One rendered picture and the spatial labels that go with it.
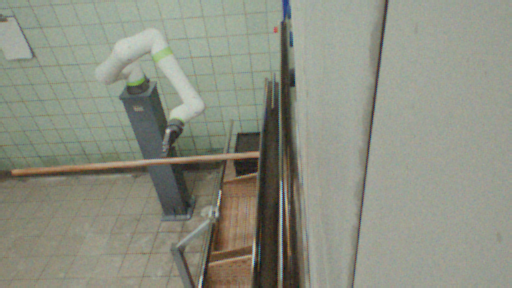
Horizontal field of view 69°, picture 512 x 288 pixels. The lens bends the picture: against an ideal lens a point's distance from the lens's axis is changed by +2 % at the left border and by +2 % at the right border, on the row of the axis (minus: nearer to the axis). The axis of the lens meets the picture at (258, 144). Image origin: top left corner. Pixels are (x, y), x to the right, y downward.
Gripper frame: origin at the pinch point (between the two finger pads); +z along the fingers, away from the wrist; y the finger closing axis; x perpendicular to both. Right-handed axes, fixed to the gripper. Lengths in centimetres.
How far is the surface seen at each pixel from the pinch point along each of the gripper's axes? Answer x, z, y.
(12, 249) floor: 165, -33, 120
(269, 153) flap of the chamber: -57, 30, -22
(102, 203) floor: 109, -81, 120
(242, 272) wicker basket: -37, 34, 54
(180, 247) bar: -11.7, 40.0, 24.1
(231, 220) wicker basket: -26, -6, 61
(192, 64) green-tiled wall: 10, -121, 8
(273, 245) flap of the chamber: -59, 74, -21
